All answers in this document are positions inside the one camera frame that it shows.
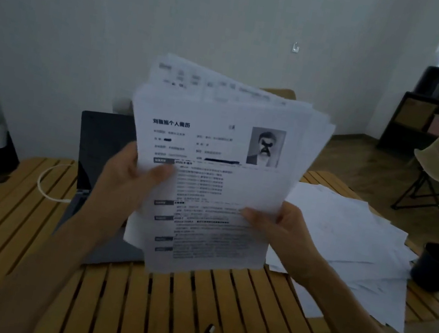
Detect grey laptop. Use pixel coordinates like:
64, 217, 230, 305
49, 106, 169, 275

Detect white charging cable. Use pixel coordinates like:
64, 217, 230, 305
34, 159, 78, 205

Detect woven storage basket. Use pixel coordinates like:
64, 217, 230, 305
393, 95, 439, 134

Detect person's left hand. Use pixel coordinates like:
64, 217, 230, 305
85, 137, 179, 244

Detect black shelf unit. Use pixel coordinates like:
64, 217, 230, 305
375, 58, 439, 162

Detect person's right hand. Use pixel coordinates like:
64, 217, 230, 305
232, 193, 335, 283

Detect pile of white papers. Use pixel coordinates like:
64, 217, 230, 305
258, 177, 429, 333

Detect sorted text document stack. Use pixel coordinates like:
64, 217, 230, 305
103, 48, 344, 301

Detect wooden slatted table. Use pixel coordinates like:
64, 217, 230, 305
0, 117, 439, 333

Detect person's left forearm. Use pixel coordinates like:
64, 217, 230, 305
0, 199, 128, 333

